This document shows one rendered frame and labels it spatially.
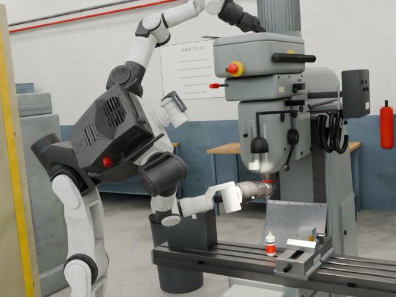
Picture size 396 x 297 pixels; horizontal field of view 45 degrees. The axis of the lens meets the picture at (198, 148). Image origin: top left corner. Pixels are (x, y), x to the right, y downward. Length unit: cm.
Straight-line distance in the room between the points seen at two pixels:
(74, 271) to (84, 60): 680
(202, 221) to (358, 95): 91
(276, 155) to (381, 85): 429
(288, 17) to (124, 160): 102
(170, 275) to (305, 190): 193
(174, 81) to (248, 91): 543
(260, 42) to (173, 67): 555
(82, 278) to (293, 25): 141
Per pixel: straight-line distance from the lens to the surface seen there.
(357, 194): 630
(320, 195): 246
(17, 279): 335
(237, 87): 200
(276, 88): 194
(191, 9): 201
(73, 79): 875
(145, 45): 198
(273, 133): 200
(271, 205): 255
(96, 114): 174
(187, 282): 412
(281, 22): 224
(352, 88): 217
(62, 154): 190
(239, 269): 220
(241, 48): 188
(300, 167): 247
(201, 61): 711
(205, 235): 231
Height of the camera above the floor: 170
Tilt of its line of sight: 7 degrees down
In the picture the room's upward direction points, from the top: 4 degrees counter-clockwise
